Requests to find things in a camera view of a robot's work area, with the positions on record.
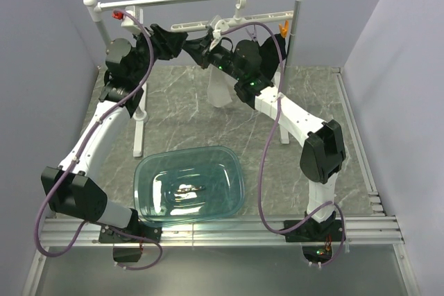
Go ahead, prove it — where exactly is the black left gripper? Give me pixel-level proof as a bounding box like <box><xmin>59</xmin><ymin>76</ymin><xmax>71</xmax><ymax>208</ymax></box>
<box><xmin>130</xmin><ymin>24</ymin><xmax>188</xmax><ymax>83</ymax></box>

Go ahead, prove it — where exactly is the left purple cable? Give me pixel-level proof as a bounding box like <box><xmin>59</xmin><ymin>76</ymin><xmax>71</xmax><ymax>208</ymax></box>
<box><xmin>35</xmin><ymin>10</ymin><xmax>164</xmax><ymax>270</ymax></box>

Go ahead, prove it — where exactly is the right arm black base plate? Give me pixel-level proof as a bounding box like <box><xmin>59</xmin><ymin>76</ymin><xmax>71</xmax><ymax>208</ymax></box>
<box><xmin>284</xmin><ymin>214</ymin><xmax>346</xmax><ymax>266</ymax></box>

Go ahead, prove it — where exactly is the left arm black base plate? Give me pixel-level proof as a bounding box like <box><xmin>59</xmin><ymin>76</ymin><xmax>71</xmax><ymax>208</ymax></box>
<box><xmin>98</xmin><ymin>221</ymin><xmax>164</xmax><ymax>264</ymax></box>

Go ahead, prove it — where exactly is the teal transparent plastic basin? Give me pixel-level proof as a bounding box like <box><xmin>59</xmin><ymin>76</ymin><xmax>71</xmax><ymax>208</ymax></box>
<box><xmin>133</xmin><ymin>146</ymin><xmax>245</xmax><ymax>227</ymax></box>

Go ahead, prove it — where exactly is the white plastic clip hanger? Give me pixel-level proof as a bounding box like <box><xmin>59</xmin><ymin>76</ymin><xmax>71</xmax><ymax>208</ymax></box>
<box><xmin>170</xmin><ymin>0</ymin><xmax>293</xmax><ymax>33</ymax></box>

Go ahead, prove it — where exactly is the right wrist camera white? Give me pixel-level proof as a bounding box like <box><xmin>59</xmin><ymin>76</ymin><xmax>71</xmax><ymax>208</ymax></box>
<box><xmin>207</xmin><ymin>15</ymin><xmax>230</xmax><ymax>51</ymax></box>

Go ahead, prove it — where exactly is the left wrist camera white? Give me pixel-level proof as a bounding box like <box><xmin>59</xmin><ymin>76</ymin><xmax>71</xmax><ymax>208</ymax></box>
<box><xmin>112</xmin><ymin>6</ymin><xmax>144</xmax><ymax>35</ymax></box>

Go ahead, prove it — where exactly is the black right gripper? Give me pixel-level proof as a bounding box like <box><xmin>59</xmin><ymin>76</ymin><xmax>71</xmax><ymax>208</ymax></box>
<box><xmin>182</xmin><ymin>35</ymin><xmax>244</xmax><ymax>82</ymax></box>

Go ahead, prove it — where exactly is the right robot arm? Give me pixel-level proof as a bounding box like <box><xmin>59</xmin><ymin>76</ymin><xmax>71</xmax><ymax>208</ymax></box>
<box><xmin>182</xmin><ymin>33</ymin><xmax>345</xmax><ymax>241</ymax></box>

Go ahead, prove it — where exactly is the white underwear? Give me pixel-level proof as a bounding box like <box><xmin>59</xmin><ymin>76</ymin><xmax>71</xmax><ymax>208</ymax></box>
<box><xmin>207</xmin><ymin>67</ymin><xmax>232</xmax><ymax>108</ymax></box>

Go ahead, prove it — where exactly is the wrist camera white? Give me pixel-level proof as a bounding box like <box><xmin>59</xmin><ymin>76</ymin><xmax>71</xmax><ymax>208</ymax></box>
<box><xmin>207</xmin><ymin>15</ymin><xmax>230</xmax><ymax>51</ymax></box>
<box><xmin>112</xmin><ymin>6</ymin><xmax>144</xmax><ymax>35</ymax></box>

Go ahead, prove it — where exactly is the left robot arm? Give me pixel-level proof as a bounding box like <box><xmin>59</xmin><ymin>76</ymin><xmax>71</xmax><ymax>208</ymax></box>
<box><xmin>41</xmin><ymin>24</ymin><xmax>188</xmax><ymax>242</ymax></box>

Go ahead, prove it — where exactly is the aluminium rail frame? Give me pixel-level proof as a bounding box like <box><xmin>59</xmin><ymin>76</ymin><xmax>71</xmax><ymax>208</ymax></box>
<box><xmin>22</xmin><ymin>67</ymin><xmax>420</xmax><ymax>295</ymax></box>

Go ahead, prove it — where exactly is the orange plastic clip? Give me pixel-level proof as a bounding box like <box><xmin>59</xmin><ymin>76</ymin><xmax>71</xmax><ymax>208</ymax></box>
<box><xmin>279</xmin><ymin>21</ymin><xmax>289</xmax><ymax>39</ymax></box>

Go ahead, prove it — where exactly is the purple plastic clip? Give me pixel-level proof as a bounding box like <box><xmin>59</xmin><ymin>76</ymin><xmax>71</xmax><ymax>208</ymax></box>
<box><xmin>246</xmin><ymin>25</ymin><xmax>257</xmax><ymax>42</ymax></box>

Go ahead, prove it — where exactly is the silver white clothes rack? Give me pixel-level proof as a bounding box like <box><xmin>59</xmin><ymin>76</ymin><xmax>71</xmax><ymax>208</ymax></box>
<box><xmin>83</xmin><ymin>0</ymin><xmax>309</xmax><ymax>158</ymax></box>

